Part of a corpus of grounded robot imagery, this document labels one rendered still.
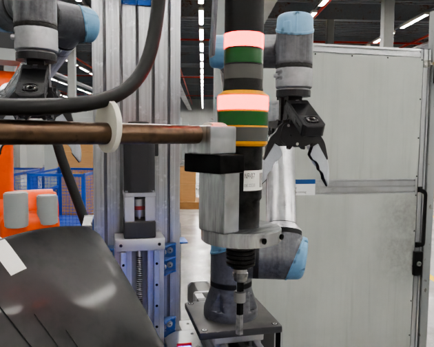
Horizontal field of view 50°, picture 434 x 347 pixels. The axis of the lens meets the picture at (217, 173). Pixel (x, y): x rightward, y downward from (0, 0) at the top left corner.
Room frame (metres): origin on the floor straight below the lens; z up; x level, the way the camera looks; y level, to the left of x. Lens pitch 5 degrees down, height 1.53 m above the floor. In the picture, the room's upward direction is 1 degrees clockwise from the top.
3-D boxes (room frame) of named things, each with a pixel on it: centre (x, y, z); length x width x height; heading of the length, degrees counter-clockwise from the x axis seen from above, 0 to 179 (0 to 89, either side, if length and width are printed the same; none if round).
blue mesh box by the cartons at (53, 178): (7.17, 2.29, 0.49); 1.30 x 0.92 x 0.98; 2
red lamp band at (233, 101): (0.40, -0.02, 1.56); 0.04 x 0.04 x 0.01
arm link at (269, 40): (1.07, -0.15, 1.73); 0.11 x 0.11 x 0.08; 86
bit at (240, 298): (0.40, -0.02, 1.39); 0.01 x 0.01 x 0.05
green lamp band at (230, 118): (0.40, -0.02, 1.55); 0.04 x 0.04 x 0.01
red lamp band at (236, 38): (0.40, -0.02, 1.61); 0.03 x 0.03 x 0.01
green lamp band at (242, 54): (0.40, -0.02, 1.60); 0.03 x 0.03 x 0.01
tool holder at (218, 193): (0.39, -0.01, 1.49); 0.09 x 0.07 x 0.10; 137
